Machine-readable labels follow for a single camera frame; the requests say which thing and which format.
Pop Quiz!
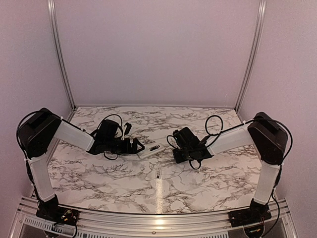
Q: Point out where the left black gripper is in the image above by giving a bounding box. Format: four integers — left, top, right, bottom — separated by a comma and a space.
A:
105, 137, 145, 155

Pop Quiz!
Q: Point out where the white remote control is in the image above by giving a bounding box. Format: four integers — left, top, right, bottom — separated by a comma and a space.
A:
137, 143, 165, 159

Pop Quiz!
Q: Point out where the white battery cover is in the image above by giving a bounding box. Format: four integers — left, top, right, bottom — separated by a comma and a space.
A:
155, 167, 162, 179

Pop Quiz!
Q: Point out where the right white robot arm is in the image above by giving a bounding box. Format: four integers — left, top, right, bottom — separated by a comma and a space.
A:
172, 112, 293, 222

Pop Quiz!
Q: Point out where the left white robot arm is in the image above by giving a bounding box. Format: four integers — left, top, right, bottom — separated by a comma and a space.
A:
16, 108, 145, 221

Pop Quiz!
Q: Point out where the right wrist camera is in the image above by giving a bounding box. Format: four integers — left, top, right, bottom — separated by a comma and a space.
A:
173, 129, 182, 140

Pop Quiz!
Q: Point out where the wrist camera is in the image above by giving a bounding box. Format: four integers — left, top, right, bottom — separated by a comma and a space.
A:
121, 122, 132, 140
173, 129, 182, 140

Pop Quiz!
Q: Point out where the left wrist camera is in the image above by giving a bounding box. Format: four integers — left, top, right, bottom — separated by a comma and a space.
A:
121, 122, 132, 140

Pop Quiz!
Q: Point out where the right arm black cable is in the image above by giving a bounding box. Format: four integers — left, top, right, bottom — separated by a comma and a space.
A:
166, 114, 293, 171

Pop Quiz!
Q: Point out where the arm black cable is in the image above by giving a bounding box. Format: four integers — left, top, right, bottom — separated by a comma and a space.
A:
166, 114, 293, 171
16, 110, 124, 161

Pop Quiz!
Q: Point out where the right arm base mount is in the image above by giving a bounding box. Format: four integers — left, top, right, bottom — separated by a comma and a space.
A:
228, 206, 272, 227

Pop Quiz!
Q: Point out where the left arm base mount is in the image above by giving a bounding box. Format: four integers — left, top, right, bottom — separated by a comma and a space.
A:
36, 206, 79, 226

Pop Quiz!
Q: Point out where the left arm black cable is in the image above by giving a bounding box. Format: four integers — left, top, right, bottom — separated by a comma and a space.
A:
16, 110, 124, 161

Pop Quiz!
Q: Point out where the front aluminium rail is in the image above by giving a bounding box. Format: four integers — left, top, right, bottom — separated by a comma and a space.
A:
14, 200, 295, 238

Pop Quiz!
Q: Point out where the left aluminium frame post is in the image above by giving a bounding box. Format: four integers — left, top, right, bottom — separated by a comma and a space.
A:
47, 0, 76, 110

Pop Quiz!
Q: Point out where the aluminium frame post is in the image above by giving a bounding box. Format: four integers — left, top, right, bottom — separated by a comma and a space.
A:
234, 0, 267, 114
47, 0, 76, 110

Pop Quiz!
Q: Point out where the right aluminium frame post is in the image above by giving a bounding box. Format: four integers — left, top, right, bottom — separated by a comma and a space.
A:
234, 0, 267, 114

